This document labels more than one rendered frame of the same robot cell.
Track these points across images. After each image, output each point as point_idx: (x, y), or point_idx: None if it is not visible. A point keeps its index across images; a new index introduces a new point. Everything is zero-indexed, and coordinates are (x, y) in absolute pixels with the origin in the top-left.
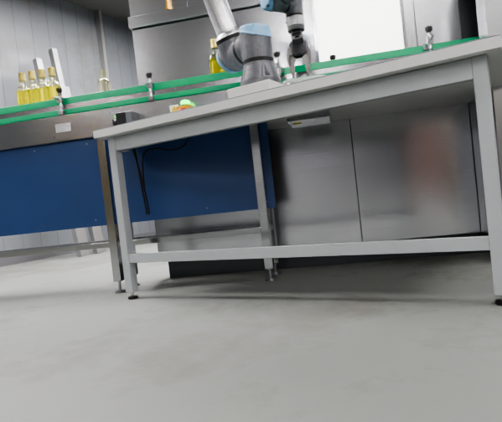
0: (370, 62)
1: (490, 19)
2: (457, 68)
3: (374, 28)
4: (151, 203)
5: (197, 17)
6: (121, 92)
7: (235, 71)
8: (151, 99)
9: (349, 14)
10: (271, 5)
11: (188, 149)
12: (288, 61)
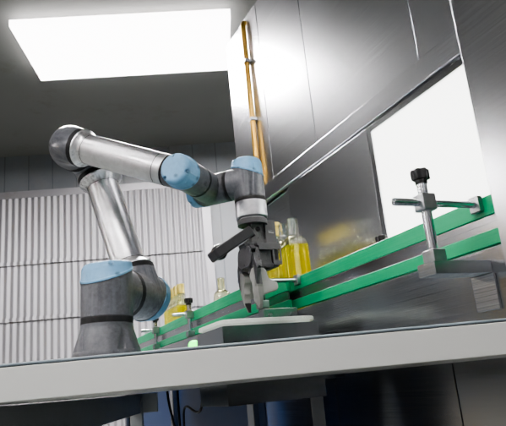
0: (394, 254)
1: (488, 128)
2: None
3: (457, 158)
4: None
5: (280, 193)
6: (180, 322)
7: (140, 321)
8: (187, 335)
9: (418, 141)
10: (193, 201)
11: (214, 412)
12: (239, 283)
